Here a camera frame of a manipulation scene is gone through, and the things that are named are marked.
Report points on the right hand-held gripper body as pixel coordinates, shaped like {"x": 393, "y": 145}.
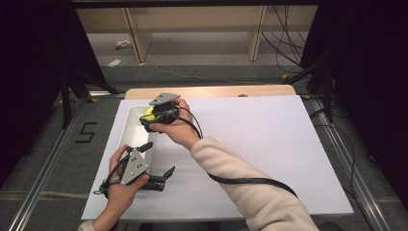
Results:
{"x": 164, "y": 98}

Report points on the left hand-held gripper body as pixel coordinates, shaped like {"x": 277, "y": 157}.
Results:
{"x": 134, "y": 167}

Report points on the yellow tennis ball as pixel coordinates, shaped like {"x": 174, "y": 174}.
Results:
{"x": 148, "y": 114}

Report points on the white plastic bin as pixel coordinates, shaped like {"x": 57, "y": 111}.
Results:
{"x": 134, "y": 134}

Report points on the person's left hand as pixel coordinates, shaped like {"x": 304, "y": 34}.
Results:
{"x": 120, "y": 195}

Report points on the person's right hand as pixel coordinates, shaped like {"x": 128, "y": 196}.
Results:
{"x": 181, "y": 130}

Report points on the black metal stand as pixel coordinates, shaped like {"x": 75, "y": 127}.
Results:
{"x": 327, "y": 96}
{"x": 66, "y": 102}

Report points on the white board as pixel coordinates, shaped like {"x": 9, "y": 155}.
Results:
{"x": 272, "y": 144}

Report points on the dark curtain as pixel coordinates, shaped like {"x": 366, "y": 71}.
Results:
{"x": 372, "y": 80}
{"x": 29, "y": 80}

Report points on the short aluminium rail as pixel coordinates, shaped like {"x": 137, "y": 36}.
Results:
{"x": 106, "y": 94}

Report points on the light wooden desk frame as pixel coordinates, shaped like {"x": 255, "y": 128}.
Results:
{"x": 141, "y": 38}

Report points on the aluminium floor rail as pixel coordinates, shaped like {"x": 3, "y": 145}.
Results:
{"x": 41, "y": 179}
{"x": 352, "y": 179}

